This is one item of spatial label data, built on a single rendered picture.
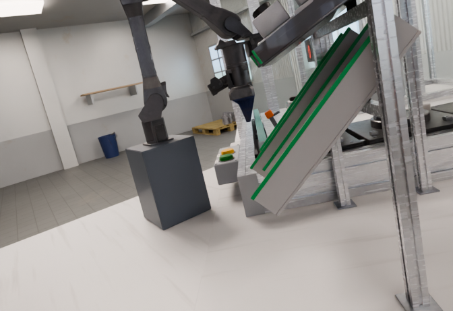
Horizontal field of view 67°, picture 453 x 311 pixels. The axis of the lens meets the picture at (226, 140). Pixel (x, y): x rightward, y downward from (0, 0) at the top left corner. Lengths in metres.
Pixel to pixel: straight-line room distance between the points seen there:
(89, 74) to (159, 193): 7.75
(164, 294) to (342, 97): 0.42
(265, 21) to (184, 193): 0.51
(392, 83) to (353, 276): 0.30
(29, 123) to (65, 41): 1.93
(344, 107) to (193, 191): 0.53
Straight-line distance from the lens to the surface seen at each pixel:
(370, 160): 0.83
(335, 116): 0.44
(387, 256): 0.62
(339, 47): 0.58
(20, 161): 8.33
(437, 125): 0.93
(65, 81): 8.42
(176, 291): 0.63
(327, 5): 0.44
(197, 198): 0.89
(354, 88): 0.44
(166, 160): 0.84
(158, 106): 0.85
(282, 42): 0.44
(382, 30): 0.41
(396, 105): 0.42
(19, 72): 8.38
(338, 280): 0.57
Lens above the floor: 1.19
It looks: 10 degrees down
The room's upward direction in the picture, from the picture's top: 13 degrees counter-clockwise
